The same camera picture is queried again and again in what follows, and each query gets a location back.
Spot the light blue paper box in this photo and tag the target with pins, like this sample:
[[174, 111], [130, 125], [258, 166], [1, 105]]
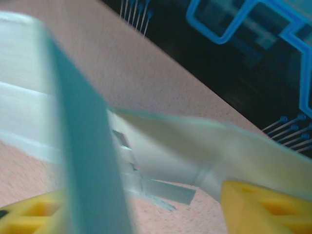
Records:
[[90, 136]]

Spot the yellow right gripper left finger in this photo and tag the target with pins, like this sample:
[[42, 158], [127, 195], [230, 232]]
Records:
[[29, 217]]

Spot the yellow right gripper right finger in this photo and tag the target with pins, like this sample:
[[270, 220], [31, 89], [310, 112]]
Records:
[[263, 209]]

